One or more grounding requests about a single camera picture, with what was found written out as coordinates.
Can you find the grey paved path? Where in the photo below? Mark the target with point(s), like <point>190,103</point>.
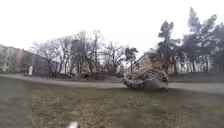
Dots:
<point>83,84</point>

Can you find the row of bare trees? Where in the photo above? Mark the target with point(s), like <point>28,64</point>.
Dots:
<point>80,50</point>

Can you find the brick building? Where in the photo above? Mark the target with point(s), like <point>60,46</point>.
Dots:
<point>150,62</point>

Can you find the large grey boulder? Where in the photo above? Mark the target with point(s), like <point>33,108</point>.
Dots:
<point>146,82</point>

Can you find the dry grass ground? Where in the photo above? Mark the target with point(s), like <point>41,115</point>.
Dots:
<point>100,110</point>

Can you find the robot's own part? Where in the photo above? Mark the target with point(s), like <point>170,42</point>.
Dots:
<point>73,125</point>

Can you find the group of pine trees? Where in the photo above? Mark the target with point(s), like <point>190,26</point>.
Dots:
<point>196,43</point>

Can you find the grey building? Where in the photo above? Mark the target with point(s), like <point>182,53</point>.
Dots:
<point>13,60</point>

